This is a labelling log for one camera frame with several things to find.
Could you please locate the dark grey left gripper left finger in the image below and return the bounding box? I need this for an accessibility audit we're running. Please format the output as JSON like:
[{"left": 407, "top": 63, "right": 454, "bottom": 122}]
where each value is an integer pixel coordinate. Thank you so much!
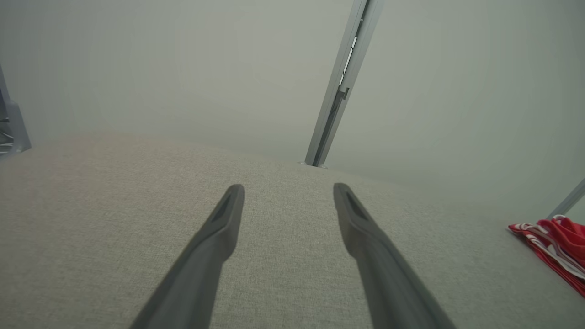
[{"left": 129, "top": 184, "right": 245, "bottom": 329}]

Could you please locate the grey metal partition post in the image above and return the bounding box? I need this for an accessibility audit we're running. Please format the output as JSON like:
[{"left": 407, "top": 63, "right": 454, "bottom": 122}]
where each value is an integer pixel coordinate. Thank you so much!
[
  {"left": 304, "top": 0, "right": 385, "bottom": 168},
  {"left": 548, "top": 177, "right": 585, "bottom": 220},
  {"left": 0, "top": 64, "right": 32, "bottom": 159}
]

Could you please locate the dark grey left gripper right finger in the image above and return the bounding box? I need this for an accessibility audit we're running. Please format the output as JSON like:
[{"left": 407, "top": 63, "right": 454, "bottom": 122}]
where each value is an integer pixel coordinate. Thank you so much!
[{"left": 333, "top": 183, "right": 457, "bottom": 329}]

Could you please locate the red white basketball jersey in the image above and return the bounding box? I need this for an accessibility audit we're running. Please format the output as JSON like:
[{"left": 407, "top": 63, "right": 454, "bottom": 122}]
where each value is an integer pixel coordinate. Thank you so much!
[{"left": 507, "top": 215, "right": 585, "bottom": 297}]

